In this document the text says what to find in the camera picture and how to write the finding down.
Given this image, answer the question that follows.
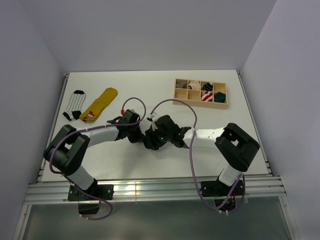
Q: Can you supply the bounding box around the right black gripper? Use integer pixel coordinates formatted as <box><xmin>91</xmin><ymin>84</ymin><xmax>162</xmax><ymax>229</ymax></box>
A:
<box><xmin>145</xmin><ymin>125</ymin><xmax>173</xmax><ymax>150</ymax></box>

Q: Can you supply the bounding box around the wooden compartment box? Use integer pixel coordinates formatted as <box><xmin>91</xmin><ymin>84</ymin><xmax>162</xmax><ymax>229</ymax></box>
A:
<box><xmin>173</xmin><ymin>78</ymin><xmax>229</xmax><ymax>110</ymax></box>

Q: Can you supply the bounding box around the red white santa sock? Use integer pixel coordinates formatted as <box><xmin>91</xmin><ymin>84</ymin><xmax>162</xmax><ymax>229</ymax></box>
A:
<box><xmin>201</xmin><ymin>91</ymin><xmax>213</xmax><ymax>102</ymax></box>

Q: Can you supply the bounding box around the dark green reindeer sock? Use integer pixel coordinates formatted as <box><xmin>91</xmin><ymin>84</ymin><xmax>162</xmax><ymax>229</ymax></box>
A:
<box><xmin>214</xmin><ymin>91</ymin><xmax>227</xmax><ymax>103</ymax></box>

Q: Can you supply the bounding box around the black white striped ankle sock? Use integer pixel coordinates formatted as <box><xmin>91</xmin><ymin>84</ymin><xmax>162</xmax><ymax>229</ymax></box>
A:
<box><xmin>143</xmin><ymin>128</ymin><xmax>160</xmax><ymax>151</ymax></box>

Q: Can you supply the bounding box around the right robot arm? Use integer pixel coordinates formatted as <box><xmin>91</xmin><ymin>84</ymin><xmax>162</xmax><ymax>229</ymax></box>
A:
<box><xmin>143</xmin><ymin>115</ymin><xmax>260</xmax><ymax>195</ymax></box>

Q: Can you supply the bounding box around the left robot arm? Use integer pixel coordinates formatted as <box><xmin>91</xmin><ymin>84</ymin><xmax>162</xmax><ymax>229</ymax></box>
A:
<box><xmin>43</xmin><ymin>109</ymin><xmax>144</xmax><ymax>200</ymax></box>

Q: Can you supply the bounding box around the mustard yellow sock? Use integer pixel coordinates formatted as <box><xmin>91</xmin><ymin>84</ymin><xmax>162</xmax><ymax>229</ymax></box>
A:
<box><xmin>79</xmin><ymin>87</ymin><xmax>118</xmax><ymax>123</ymax></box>

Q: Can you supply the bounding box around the beige rolled sock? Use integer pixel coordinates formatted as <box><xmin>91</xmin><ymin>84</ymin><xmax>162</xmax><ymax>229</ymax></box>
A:
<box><xmin>175</xmin><ymin>79</ymin><xmax>188</xmax><ymax>89</ymax></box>

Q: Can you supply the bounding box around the cream rolled sock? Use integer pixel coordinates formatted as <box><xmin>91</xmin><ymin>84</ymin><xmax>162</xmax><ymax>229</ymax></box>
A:
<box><xmin>188</xmin><ymin>80</ymin><xmax>201</xmax><ymax>91</ymax></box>

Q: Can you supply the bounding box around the black rolled sock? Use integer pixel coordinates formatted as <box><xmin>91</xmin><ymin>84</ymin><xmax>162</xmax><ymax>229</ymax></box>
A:
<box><xmin>201</xmin><ymin>82</ymin><xmax>214</xmax><ymax>92</ymax></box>

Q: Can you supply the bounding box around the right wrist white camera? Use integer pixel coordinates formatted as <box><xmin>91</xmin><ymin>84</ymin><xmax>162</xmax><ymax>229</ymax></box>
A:
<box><xmin>147</xmin><ymin>112</ymin><xmax>160</xmax><ymax>131</ymax></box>

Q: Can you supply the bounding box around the wrist white camera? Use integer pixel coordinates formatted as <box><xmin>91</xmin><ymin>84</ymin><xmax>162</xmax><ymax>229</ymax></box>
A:
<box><xmin>147</xmin><ymin>112</ymin><xmax>160</xmax><ymax>131</ymax></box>
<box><xmin>120</xmin><ymin>109</ymin><xmax>136</xmax><ymax>116</ymax></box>

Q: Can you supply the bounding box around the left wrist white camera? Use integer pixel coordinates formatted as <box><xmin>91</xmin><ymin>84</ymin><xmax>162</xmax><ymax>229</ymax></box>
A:
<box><xmin>120</xmin><ymin>109</ymin><xmax>136</xmax><ymax>116</ymax></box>

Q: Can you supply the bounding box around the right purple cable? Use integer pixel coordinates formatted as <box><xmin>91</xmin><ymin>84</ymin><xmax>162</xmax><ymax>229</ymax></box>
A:
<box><xmin>150</xmin><ymin>99</ymin><xmax>246</xmax><ymax>211</ymax></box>

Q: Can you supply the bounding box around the purple cable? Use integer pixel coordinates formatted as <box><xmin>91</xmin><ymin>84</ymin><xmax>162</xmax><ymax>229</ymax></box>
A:
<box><xmin>49</xmin><ymin>97</ymin><xmax>147</xmax><ymax>221</ymax></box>
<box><xmin>150</xmin><ymin>99</ymin><xmax>246</xmax><ymax>211</ymax></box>

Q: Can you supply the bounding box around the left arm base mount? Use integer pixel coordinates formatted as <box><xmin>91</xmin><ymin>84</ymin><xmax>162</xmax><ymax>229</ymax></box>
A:
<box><xmin>67</xmin><ymin>184</ymin><xmax>114</xmax><ymax>220</ymax></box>

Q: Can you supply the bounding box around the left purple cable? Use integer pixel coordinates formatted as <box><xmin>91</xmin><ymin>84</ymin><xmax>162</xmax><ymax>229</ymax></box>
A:
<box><xmin>49</xmin><ymin>97</ymin><xmax>147</xmax><ymax>221</ymax></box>

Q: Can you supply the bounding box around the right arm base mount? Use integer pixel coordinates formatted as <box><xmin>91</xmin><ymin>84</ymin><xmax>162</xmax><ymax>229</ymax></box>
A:
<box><xmin>200</xmin><ymin>180</ymin><xmax>246</xmax><ymax>213</ymax></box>

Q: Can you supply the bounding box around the aluminium front rail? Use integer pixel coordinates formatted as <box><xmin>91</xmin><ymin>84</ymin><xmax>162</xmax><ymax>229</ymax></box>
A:
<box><xmin>23</xmin><ymin>176</ymin><xmax>287</xmax><ymax>205</ymax></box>

